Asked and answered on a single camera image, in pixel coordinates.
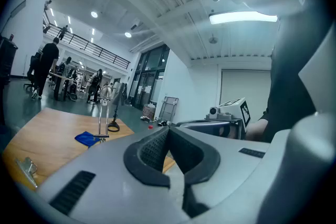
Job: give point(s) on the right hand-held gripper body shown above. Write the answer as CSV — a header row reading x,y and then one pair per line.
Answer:
x,y
236,112

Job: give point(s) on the round ceiling light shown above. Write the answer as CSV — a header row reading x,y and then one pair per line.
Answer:
x,y
127,34
94,14

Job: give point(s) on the black balcony railing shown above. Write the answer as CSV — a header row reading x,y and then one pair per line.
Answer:
x,y
86,46

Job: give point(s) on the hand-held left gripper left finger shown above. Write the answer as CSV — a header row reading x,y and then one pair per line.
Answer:
x,y
110,186

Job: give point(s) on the folded metal frame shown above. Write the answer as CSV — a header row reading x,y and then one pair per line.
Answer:
x,y
169,108

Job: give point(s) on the black office chair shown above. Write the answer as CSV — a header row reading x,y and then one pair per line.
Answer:
x,y
32,70

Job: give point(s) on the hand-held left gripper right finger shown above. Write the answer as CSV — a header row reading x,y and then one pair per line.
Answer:
x,y
231,162

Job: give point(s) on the black framed glass doors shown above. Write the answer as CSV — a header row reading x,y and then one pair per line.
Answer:
x,y
149,78

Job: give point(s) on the black cabinet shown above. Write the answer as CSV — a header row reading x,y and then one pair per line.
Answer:
x,y
6,60

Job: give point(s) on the person's right forearm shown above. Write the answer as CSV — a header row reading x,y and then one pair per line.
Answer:
x,y
257,129

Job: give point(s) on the person in dark shirt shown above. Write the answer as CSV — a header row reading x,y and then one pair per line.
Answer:
x,y
291,73

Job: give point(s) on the metal clip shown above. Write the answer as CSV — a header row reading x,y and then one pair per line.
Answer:
x,y
27,168

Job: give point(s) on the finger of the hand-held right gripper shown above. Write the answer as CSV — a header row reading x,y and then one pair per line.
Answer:
x,y
202,128

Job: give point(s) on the patterned storage bag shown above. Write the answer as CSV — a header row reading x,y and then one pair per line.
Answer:
x,y
149,111

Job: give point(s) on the long ceiling light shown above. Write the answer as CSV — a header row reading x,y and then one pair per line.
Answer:
x,y
241,17

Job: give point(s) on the blue cloth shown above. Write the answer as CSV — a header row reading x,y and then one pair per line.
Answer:
x,y
86,138

